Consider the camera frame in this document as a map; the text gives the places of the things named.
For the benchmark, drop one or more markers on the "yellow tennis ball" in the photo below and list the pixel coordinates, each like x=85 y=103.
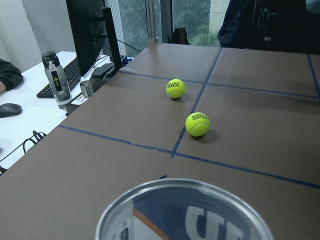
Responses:
x=197 y=124
x=175 y=88

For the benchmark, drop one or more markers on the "clear tennis ball can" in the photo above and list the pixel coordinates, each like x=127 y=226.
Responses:
x=180 y=209

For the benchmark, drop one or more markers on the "small steel cup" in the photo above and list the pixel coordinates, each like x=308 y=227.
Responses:
x=87 y=88

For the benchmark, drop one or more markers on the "clear water bottle black cap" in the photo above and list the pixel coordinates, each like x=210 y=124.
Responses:
x=56 y=78

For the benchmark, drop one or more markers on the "black computer monitor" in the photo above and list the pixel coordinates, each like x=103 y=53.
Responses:
x=92 y=29

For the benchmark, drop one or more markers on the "black computer mouse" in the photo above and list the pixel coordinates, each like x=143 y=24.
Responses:
x=10 y=109

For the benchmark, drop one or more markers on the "seated person in black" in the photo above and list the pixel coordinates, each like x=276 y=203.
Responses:
x=10 y=76

